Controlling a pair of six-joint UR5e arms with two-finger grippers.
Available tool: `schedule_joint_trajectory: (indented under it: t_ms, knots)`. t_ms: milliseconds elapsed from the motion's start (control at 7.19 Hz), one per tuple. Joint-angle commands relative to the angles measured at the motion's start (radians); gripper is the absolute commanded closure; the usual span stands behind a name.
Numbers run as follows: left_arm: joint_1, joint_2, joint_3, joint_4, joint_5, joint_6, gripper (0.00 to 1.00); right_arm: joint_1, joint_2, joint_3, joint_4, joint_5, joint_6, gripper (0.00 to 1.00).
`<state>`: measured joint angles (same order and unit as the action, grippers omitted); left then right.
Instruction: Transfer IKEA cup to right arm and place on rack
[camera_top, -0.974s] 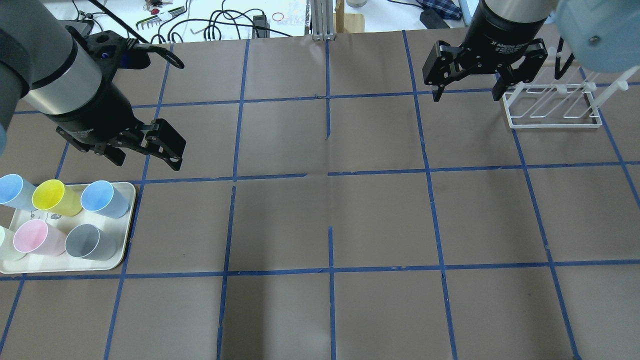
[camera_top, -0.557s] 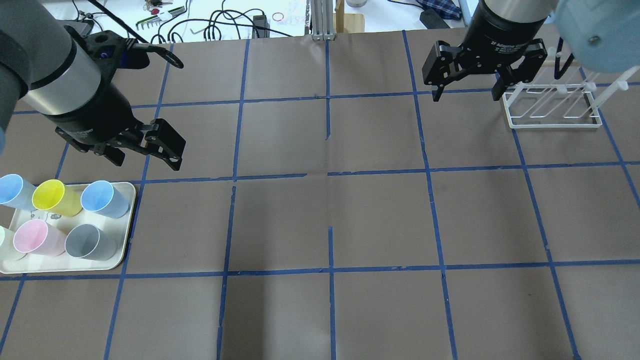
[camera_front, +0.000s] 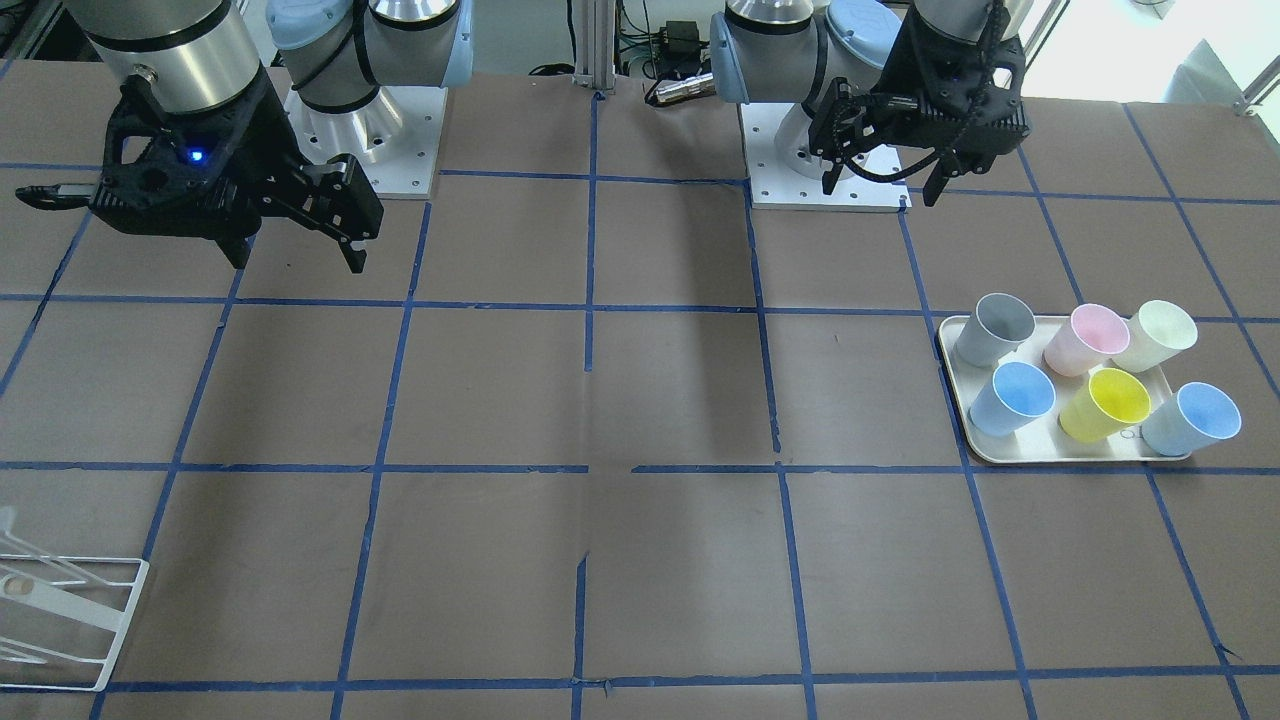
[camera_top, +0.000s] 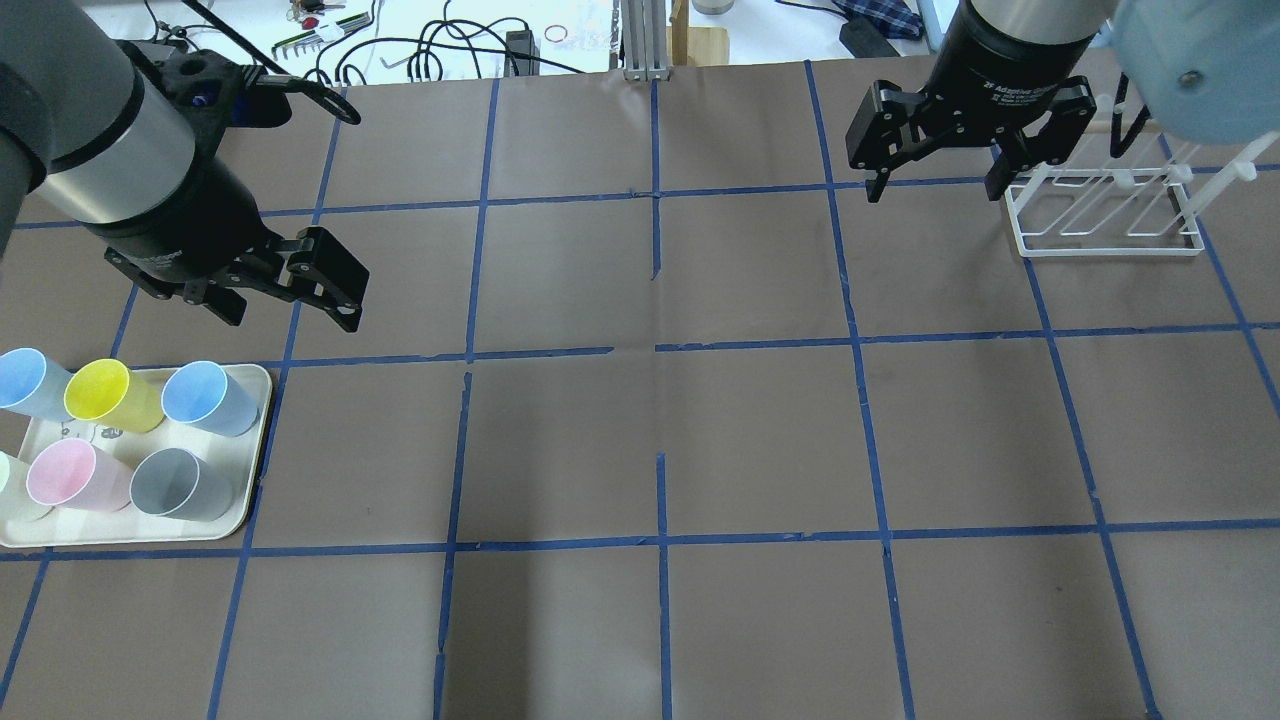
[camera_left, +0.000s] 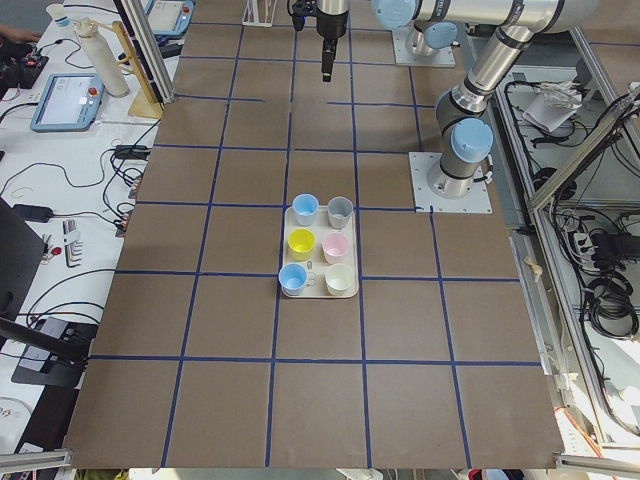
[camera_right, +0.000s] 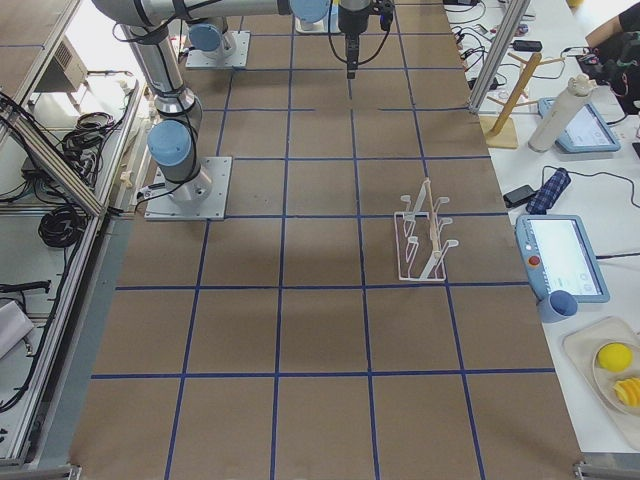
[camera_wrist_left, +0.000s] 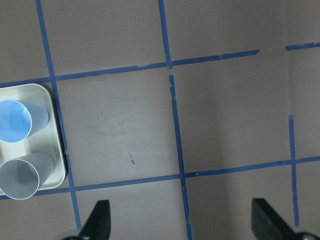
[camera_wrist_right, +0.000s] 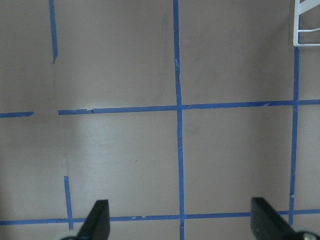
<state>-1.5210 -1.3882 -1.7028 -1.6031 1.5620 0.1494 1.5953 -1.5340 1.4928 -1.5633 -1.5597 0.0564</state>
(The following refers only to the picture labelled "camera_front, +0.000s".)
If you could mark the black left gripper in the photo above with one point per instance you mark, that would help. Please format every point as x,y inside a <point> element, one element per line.
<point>921,62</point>

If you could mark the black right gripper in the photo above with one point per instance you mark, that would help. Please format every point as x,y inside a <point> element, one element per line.
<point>251,133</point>

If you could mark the light blue plastic cup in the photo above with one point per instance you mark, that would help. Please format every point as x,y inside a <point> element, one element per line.
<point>1016,394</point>

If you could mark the grey plastic cup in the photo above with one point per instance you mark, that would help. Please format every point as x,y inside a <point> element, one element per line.
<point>999,325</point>

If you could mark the pink plastic cup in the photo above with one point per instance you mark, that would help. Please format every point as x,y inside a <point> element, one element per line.
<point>1091,335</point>

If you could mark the white plastic cup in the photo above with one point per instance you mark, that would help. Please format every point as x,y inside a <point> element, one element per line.
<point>1158,330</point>

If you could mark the yellow plastic cup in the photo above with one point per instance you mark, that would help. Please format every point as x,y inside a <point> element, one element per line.
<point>1109,401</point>

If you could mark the silver flashlight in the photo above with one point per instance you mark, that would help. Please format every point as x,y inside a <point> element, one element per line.
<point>669,92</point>

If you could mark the cream plastic tray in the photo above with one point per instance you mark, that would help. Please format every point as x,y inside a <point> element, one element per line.
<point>1043,441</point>

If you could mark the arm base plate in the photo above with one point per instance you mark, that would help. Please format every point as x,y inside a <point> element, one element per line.
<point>396,137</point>
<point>785,175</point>

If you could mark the aluminium frame post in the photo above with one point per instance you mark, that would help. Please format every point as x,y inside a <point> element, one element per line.
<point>594,26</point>

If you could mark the white wire drying rack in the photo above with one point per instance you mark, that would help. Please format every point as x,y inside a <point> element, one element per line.
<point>64,617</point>

